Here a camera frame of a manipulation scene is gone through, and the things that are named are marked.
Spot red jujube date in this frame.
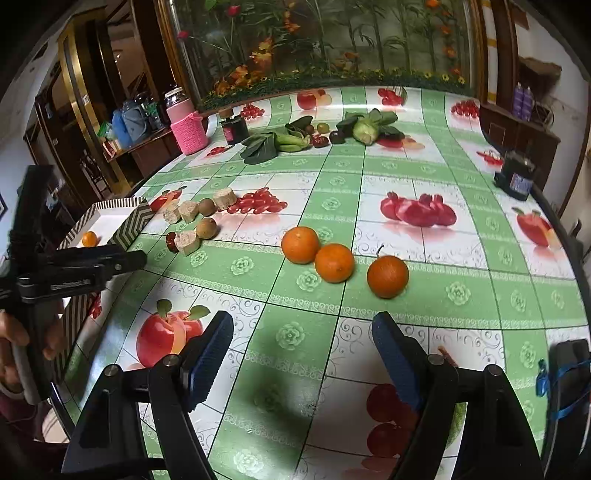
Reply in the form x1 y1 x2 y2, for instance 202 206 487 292
165 232 178 253

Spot small orange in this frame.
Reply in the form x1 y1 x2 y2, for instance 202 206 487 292
81 231 99 248

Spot black jar with cork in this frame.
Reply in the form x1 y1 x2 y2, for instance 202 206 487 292
218 107 249 146

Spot beige round cake piece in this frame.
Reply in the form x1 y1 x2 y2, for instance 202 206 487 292
213 188 238 210

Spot green small fruit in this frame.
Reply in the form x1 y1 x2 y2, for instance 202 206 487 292
317 122 331 134

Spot beige cake cube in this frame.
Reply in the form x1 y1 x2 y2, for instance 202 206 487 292
178 200 199 224
162 202 181 225
174 230 200 256

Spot red small fruit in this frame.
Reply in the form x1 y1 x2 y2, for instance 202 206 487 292
311 135 329 148

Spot bok choy bunch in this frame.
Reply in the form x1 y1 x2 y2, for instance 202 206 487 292
337 109 405 146
240 115 312 165

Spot black strap with blue cord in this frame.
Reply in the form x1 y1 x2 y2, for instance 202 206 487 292
535 338 591 476

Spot bok choy left bunch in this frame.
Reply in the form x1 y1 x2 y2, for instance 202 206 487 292
240 115 312 165

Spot pink knitted-sleeve thermos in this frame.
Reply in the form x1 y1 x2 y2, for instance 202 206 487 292
164 86 208 155

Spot white striped-edge tray box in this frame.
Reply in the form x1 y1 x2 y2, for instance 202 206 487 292
53 197 154 383

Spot brown kiwi back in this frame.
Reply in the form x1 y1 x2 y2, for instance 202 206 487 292
198 198 217 217

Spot bok choy right bunch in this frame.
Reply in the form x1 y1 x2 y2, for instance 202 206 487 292
337 109 405 146

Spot person's left hand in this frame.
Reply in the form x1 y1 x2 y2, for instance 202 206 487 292
0 301 66 393

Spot blue plastic jug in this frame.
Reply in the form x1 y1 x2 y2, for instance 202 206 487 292
111 110 133 150

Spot beige cake cube front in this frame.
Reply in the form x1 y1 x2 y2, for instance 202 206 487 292
174 230 200 256

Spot purple bottles on shelf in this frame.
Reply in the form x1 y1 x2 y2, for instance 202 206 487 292
512 82 535 122

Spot brown kiwi front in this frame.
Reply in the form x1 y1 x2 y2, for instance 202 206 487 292
195 217 218 240

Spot dark passion fruit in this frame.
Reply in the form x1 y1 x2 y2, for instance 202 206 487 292
329 130 346 145

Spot flower landscape painting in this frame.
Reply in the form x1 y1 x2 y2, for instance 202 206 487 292
155 0 488 111

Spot wooden side cabinet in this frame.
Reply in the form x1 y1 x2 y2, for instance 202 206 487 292
104 128 181 197

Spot orange with stem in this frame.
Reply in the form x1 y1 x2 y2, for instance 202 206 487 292
367 247 410 299

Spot brown kiwi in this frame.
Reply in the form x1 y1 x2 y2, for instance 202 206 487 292
198 198 217 217
195 217 218 240

